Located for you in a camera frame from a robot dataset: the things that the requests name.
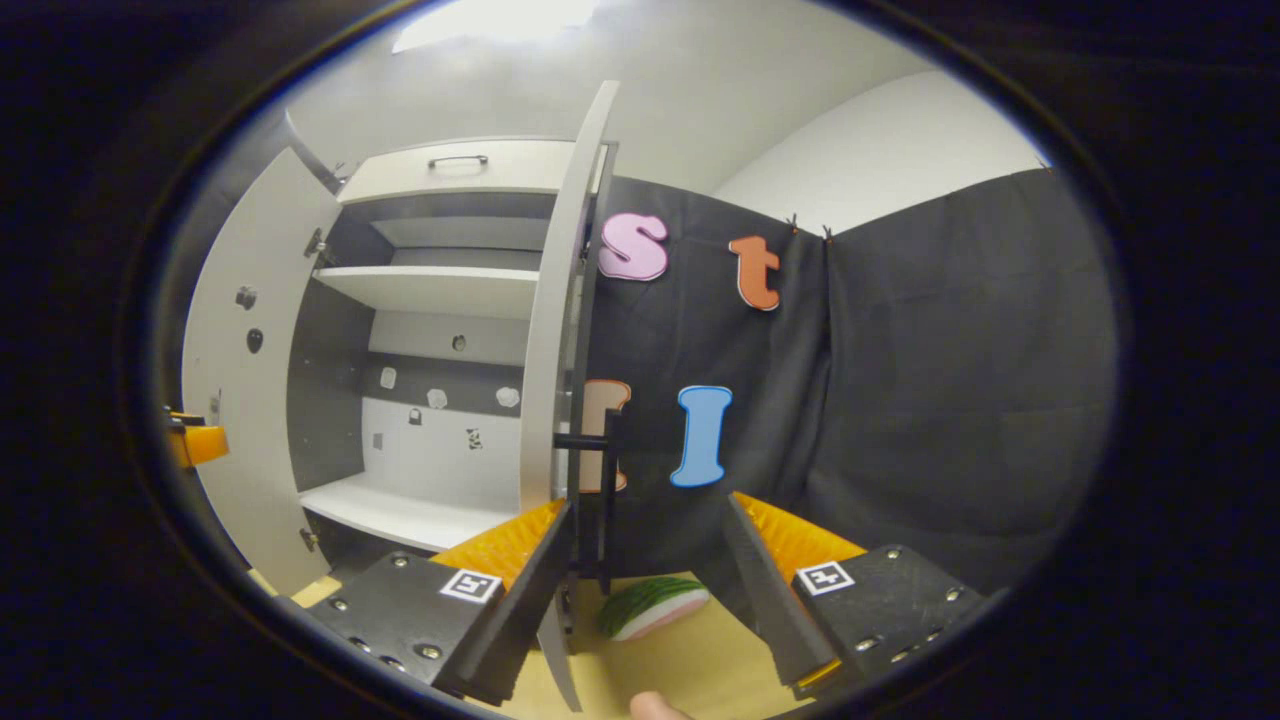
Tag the white cabinet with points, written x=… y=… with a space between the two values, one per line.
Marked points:
x=440 y=290

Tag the ceiling light panel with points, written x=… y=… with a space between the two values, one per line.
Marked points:
x=490 y=20

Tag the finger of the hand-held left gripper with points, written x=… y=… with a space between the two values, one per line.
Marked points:
x=200 y=445

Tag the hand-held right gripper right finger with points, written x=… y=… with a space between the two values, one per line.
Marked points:
x=770 y=590

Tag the black backdrop cloth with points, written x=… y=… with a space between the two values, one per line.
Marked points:
x=950 y=380

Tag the white cabinet drawer front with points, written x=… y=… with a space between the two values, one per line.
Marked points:
x=520 y=170

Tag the white cabinet door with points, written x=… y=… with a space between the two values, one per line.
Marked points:
x=555 y=300
x=260 y=240

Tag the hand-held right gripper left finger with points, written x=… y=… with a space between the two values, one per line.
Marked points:
x=520 y=590

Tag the watermelon slice toy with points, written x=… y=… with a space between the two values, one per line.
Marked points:
x=650 y=607

